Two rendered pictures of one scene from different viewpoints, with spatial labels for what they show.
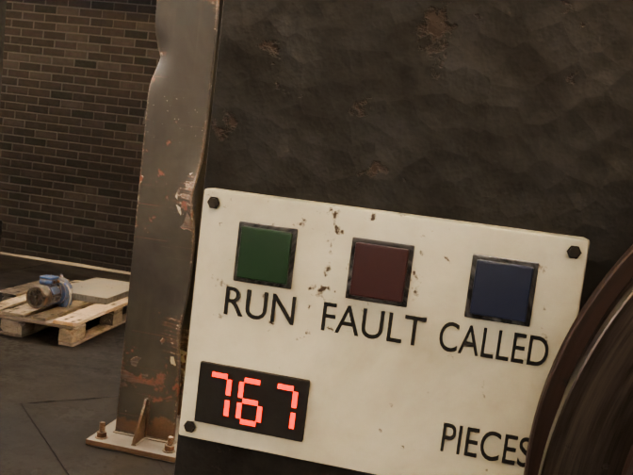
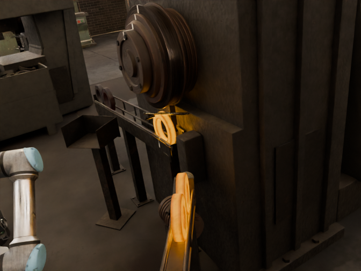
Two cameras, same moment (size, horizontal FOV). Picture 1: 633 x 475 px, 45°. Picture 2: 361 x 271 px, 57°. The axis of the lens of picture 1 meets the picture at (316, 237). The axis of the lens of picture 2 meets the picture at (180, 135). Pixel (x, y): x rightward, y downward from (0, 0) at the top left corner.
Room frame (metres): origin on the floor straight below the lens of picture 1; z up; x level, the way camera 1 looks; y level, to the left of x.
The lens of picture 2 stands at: (-0.56, -1.62, 1.44)
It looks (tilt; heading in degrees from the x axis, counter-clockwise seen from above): 25 degrees down; 51
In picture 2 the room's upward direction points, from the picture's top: 8 degrees counter-clockwise
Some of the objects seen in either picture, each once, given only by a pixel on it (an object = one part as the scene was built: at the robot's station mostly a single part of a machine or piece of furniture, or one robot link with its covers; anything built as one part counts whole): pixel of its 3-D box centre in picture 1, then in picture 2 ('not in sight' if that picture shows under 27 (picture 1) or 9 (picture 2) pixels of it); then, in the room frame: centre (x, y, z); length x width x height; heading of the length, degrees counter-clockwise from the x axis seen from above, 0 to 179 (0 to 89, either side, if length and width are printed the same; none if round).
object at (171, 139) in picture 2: not in sight; (164, 129); (0.35, -0.36, 0.75); 0.18 x 0.03 x 0.18; 79
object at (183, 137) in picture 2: not in sight; (192, 157); (0.31, -0.59, 0.68); 0.11 x 0.08 x 0.24; 169
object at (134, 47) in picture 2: not in sight; (132, 62); (0.25, -0.34, 1.12); 0.28 x 0.06 x 0.28; 79
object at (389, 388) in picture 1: (372, 341); not in sight; (0.52, -0.05, 1.15); 0.26 x 0.02 x 0.18; 79
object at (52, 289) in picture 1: (58, 290); not in sight; (4.72, 1.55, 0.25); 0.40 x 0.24 x 0.22; 169
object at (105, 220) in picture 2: not in sight; (102, 172); (0.20, 0.18, 0.36); 0.26 x 0.20 x 0.72; 114
